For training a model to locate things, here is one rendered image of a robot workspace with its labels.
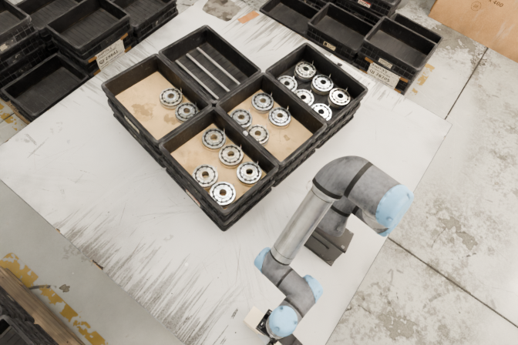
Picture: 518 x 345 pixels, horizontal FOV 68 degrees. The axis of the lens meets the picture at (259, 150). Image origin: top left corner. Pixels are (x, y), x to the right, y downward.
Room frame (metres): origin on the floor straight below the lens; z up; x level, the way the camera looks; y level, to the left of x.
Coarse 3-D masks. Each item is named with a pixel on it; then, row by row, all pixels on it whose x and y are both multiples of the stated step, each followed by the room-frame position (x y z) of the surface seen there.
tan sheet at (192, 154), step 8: (208, 128) 0.91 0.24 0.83; (200, 136) 0.86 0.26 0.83; (184, 144) 0.81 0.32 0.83; (192, 144) 0.81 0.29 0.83; (200, 144) 0.82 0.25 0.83; (176, 152) 0.76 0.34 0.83; (184, 152) 0.77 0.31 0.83; (192, 152) 0.77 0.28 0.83; (200, 152) 0.78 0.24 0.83; (208, 152) 0.79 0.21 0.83; (216, 152) 0.79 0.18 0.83; (184, 160) 0.73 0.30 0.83; (192, 160) 0.74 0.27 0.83; (200, 160) 0.74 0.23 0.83; (208, 160) 0.75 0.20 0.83; (216, 160) 0.76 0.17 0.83; (248, 160) 0.78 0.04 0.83; (184, 168) 0.69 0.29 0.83; (192, 168) 0.70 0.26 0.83; (224, 168) 0.73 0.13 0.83; (224, 176) 0.69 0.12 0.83; (232, 176) 0.70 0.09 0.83; (232, 184) 0.66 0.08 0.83; (240, 184) 0.67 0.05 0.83; (208, 192) 0.61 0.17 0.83; (240, 192) 0.63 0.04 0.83; (224, 208) 0.55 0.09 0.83
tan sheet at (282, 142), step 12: (252, 96) 1.13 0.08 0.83; (240, 108) 1.05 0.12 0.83; (252, 120) 0.99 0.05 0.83; (264, 120) 1.00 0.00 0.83; (276, 132) 0.95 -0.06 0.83; (288, 132) 0.96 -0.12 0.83; (300, 132) 0.97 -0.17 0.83; (276, 144) 0.89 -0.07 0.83; (288, 144) 0.90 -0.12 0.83; (300, 144) 0.91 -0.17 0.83; (276, 156) 0.83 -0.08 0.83
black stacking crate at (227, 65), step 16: (208, 32) 1.41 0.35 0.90; (176, 48) 1.28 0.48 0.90; (192, 48) 1.35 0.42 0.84; (208, 48) 1.38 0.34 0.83; (224, 48) 1.34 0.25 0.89; (176, 64) 1.24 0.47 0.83; (192, 64) 1.26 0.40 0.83; (208, 64) 1.28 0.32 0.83; (224, 64) 1.30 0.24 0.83; (240, 64) 1.27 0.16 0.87; (192, 80) 1.16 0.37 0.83; (208, 80) 1.18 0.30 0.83; (224, 80) 1.19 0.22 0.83; (240, 80) 1.21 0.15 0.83
